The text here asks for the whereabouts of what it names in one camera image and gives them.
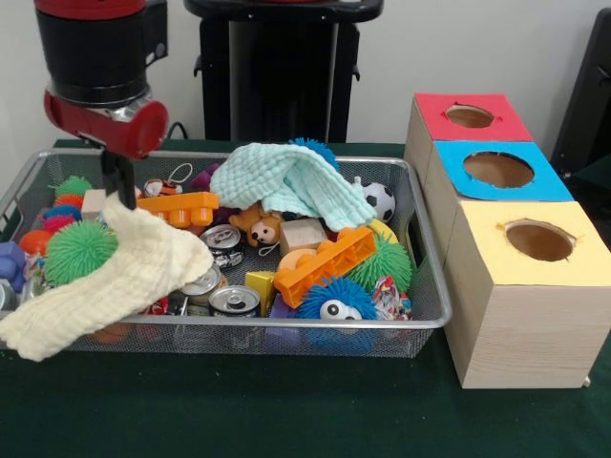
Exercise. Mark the small soccer ball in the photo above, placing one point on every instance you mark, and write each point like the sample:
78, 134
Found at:
382, 202

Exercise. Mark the black drink can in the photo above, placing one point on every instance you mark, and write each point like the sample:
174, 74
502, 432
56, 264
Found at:
234, 299

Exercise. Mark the blue spiky ball with eyes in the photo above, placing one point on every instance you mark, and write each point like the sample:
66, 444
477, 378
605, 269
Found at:
334, 298

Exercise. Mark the small brown teddy toy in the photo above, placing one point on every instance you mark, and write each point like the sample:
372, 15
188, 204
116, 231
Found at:
258, 227

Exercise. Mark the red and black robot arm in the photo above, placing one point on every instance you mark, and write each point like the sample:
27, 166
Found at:
100, 48

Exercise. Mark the pale blue waffle cloth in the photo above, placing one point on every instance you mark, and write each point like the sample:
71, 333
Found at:
286, 181

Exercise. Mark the silver drink can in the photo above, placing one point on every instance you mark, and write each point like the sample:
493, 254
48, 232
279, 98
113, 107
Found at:
204, 282

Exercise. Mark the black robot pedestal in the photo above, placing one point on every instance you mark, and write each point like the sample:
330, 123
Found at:
277, 76

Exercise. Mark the dark green table cloth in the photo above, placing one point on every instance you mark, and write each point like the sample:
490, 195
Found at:
286, 410

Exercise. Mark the shallow clear mesh bin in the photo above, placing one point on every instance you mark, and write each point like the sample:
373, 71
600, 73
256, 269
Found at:
286, 172

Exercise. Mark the wooden box with three holes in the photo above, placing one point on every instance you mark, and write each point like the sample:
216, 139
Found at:
516, 334

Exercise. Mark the large green spiky ball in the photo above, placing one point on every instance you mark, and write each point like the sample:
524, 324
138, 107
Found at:
393, 269

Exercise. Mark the cream yellow knitted cloth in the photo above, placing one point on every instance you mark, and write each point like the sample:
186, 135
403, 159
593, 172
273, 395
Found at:
124, 277

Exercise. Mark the black upright panel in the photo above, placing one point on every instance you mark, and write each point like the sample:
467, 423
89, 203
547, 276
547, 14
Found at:
592, 95

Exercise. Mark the long orange toy brick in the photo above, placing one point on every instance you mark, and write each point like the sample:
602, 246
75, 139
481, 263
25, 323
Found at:
325, 265

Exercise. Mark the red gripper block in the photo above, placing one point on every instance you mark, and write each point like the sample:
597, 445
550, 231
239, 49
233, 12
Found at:
105, 126

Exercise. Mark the light green spiky ball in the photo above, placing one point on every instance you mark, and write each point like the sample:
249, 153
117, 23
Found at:
78, 253

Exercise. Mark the orange toy brick with studs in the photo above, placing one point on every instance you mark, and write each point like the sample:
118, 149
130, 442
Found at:
181, 205

